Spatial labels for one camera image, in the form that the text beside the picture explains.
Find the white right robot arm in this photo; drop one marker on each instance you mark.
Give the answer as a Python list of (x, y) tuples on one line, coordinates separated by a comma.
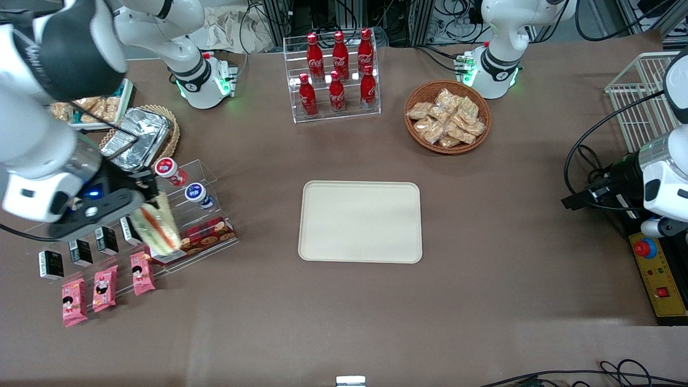
[(27, 134)]

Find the foil container in wicker basket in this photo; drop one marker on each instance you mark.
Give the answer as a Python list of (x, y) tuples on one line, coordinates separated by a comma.
[(171, 145)]

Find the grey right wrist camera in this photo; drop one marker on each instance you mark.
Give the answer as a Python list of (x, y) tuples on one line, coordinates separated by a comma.
[(91, 215)]

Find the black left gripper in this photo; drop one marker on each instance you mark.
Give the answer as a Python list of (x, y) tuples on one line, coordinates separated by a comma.
[(622, 170)]

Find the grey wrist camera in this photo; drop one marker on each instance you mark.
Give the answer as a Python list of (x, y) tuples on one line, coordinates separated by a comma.
[(91, 215), (664, 227)]

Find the silver foil container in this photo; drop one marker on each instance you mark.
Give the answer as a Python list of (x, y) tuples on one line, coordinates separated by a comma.
[(148, 134)]

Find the white rectangular snack tray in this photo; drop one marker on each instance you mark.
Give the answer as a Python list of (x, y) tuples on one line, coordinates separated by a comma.
[(128, 99)]

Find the red lid yogurt cup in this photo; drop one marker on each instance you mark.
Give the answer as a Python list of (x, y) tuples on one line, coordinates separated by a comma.
[(167, 168)]

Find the pink snack packet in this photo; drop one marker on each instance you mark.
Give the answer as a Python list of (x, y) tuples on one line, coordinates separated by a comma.
[(74, 302), (105, 289), (143, 274)]

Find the puffed rice snack packet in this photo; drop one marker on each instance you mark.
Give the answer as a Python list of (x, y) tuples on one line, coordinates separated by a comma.
[(62, 112), (111, 109), (94, 114)]

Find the red plaid cookie box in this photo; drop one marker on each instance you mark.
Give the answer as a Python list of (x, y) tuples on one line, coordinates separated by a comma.
[(207, 235)]

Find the aluminium frame rack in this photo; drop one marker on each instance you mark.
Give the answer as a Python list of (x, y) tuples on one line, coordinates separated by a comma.
[(403, 21)]

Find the round wicker basket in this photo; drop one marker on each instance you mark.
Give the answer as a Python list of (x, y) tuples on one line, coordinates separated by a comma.
[(419, 91)]

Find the small black carton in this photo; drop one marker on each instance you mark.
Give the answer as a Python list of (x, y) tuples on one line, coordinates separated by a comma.
[(107, 243), (80, 253), (129, 234), (51, 265)]

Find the triangular sandwich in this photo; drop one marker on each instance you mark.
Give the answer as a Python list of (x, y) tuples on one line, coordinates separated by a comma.
[(161, 226)]

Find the yellow emergency stop box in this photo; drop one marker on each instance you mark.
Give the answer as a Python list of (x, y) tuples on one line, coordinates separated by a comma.
[(664, 279)]

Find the red cola bottle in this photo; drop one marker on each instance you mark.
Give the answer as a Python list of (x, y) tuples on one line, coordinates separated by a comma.
[(337, 97), (368, 91), (340, 54), (315, 59), (308, 99), (365, 51)]

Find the clear acrylic bottle rack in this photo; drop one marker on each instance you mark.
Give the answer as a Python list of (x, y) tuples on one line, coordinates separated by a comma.
[(371, 114)]

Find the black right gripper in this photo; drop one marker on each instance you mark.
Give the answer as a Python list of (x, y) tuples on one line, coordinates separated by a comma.
[(116, 180)]

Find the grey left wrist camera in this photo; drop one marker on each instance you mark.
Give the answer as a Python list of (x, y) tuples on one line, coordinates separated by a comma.
[(664, 227)]

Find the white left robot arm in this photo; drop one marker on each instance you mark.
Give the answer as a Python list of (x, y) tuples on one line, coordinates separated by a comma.
[(500, 32)]

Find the clear crispy snack packet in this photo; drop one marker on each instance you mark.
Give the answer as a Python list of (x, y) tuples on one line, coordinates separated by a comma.
[(423, 126), (433, 134), (447, 98), (418, 110), (461, 134), (439, 114), (475, 128), (449, 142), (468, 110)]

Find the clear acrylic stepped display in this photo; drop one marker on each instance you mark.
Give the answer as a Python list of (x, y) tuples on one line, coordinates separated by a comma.
[(207, 174)]

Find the silver metal bracket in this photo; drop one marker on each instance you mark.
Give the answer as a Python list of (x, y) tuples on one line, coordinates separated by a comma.
[(350, 381)]

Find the beige serving tray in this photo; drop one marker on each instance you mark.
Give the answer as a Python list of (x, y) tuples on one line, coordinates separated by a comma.
[(360, 221)]

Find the blue lid yogurt cup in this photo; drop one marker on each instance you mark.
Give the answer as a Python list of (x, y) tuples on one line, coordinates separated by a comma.
[(196, 193)]

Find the crumpled beige cloth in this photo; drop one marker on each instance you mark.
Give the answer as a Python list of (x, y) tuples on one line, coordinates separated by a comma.
[(231, 29)]

